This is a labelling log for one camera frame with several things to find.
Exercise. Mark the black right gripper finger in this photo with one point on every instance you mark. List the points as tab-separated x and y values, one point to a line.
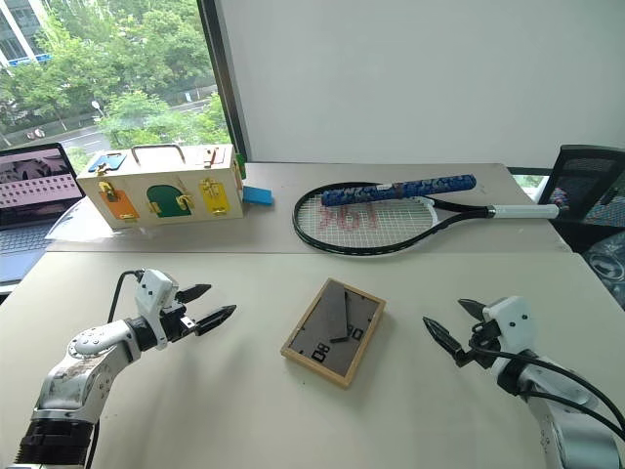
474	309
444	337

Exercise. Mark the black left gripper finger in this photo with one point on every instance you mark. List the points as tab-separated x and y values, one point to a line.
194	292
216	317

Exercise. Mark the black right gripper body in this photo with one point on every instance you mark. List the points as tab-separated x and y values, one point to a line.
483	347

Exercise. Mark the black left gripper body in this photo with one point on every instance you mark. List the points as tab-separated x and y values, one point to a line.
177	322

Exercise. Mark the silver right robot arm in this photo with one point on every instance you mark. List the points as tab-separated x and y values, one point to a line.
571	435

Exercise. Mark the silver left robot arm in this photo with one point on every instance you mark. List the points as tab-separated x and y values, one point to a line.
78	376

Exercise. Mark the open laptop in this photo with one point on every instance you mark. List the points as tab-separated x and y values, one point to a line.
29	181

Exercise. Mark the blue block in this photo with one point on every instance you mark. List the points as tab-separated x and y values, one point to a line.
258	195

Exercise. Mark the wooden lock puzzle box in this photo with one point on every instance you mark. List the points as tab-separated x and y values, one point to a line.
141	185

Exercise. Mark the black mesh office chair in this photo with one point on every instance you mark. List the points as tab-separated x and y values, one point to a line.
581	171

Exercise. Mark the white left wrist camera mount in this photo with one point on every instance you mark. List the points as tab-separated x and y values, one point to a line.
154	293

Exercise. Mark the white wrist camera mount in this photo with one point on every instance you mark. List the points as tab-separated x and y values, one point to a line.
512	317
154	293

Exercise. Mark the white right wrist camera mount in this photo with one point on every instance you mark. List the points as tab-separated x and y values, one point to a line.
512	317

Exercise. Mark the wooden picture frame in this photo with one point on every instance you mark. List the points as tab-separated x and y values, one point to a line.
322	337

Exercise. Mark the dark window frame post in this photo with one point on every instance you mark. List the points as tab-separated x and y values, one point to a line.
224	73

